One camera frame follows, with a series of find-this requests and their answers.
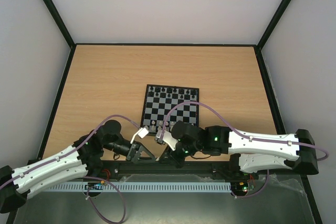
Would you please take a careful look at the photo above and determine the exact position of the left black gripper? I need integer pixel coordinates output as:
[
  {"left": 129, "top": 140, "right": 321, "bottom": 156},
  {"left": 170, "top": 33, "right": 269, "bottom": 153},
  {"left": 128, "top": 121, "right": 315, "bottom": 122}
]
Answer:
[{"left": 104, "top": 137, "right": 156, "bottom": 164}]

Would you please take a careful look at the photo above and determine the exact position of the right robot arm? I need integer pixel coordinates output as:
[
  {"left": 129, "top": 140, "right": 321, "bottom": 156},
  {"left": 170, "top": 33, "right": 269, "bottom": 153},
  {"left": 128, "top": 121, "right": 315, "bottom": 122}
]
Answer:
[{"left": 155, "top": 121, "right": 319, "bottom": 178}]

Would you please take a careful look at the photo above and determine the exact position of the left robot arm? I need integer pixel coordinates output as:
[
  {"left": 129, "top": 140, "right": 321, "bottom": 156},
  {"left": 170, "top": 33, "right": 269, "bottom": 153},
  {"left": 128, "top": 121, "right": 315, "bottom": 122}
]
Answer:
[{"left": 1, "top": 120, "right": 156, "bottom": 214}]

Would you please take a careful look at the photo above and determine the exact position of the black white chessboard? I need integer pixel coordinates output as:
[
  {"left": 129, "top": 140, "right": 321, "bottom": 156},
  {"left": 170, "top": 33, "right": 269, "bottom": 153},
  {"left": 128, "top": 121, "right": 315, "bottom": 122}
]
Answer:
[{"left": 141, "top": 84, "right": 200, "bottom": 136}]

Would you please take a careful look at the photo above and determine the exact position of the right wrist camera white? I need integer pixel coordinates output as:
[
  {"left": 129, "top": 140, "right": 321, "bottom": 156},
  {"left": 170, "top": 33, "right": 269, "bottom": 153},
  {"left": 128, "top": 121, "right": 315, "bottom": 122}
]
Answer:
[{"left": 155, "top": 131, "right": 178, "bottom": 151}]

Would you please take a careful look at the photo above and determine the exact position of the light blue cable duct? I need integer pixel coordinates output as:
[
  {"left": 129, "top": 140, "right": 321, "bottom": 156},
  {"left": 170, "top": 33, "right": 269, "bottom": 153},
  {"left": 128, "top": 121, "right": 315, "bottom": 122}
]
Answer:
[{"left": 44, "top": 181, "right": 232, "bottom": 193}]

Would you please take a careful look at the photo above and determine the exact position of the black aluminium frame rail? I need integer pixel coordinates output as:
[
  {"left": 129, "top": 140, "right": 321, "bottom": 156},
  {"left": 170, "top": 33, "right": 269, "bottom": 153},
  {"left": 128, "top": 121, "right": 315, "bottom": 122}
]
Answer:
[{"left": 27, "top": 159, "right": 305, "bottom": 180}]

